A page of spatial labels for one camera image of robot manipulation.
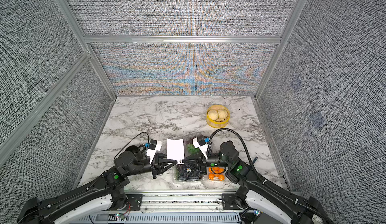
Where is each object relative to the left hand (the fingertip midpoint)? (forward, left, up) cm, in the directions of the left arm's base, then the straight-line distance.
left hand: (178, 162), depth 62 cm
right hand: (+1, -3, +1) cm, 3 cm away
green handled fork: (+9, -43, -24) cm, 50 cm away
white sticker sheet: (+4, +1, +4) cm, 6 cm away
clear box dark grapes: (+2, -2, -20) cm, 21 cm away
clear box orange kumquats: (0, -17, -22) cm, 28 cm away
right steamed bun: (+38, -28, -18) cm, 51 cm away
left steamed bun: (+38, -22, -18) cm, 47 cm away
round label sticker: (+2, -4, -18) cm, 18 cm away
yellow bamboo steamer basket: (+32, -25, -21) cm, 46 cm away
